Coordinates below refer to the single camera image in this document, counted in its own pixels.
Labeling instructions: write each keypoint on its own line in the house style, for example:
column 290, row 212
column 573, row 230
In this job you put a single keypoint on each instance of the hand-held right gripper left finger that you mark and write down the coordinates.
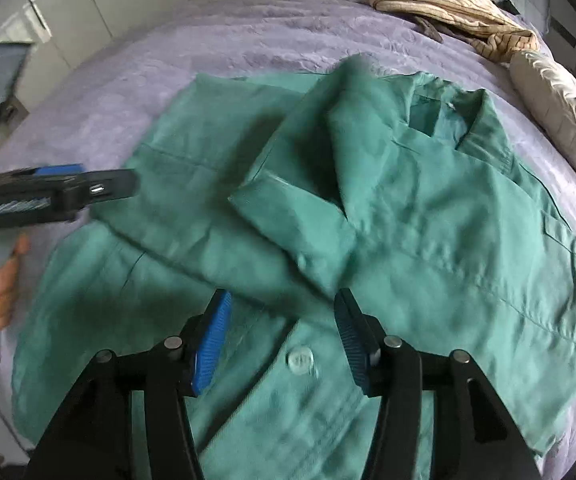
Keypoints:
column 214, row 340

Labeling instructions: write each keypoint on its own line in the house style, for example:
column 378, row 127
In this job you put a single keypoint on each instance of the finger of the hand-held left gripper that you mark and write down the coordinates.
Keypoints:
column 60, row 170
column 113, row 187

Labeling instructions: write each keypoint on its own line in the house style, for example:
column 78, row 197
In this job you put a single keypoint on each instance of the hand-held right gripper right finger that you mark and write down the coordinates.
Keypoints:
column 352, row 340

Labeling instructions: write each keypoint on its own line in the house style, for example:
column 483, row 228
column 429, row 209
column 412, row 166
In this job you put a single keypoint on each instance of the green button shirt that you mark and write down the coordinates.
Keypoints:
column 418, row 185

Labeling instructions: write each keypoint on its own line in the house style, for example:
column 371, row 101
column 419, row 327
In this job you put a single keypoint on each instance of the person's left hand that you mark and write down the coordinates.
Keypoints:
column 5, row 290

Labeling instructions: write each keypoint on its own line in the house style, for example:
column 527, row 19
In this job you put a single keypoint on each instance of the white wardrobe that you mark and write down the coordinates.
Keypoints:
column 68, row 10

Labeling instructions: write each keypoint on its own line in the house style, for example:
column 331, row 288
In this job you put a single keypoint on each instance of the purple plush blanket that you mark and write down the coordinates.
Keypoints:
column 248, row 35

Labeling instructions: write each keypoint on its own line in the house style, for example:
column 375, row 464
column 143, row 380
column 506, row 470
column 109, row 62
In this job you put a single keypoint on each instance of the cream round pleated pillow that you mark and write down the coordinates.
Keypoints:
column 563, row 110

